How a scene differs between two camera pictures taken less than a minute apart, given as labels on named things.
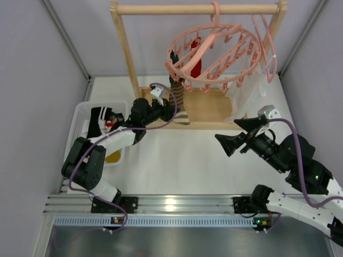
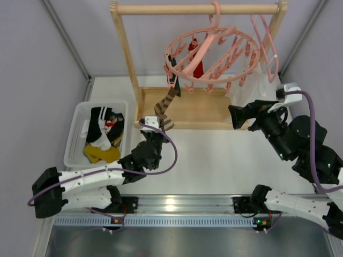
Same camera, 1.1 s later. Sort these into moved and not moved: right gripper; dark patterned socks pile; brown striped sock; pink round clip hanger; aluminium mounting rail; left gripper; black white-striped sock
Moved: left gripper; brown striped sock; right gripper
Not moved: pink round clip hanger; dark patterned socks pile; aluminium mounting rail; black white-striped sock
